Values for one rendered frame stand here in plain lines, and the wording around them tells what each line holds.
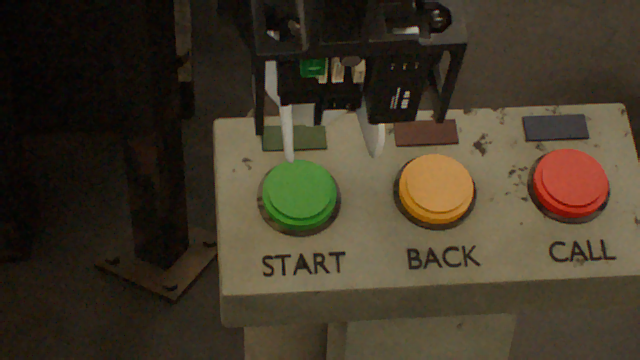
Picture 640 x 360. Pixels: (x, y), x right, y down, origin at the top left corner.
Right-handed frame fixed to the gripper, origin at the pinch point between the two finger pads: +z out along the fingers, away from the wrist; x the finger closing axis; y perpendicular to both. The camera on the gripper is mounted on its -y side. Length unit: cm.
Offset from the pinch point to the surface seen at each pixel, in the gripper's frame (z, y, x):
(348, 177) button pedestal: 10.2, -0.8, 2.5
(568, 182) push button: 9.2, 0.9, 14.3
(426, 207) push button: 9.2, 1.9, 6.3
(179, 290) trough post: 82, -25, -9
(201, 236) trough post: 85, -34, -6
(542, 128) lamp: 10.1, -3.1, 13.9
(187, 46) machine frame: 91, -67, -6
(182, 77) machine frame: 88, -60, -7
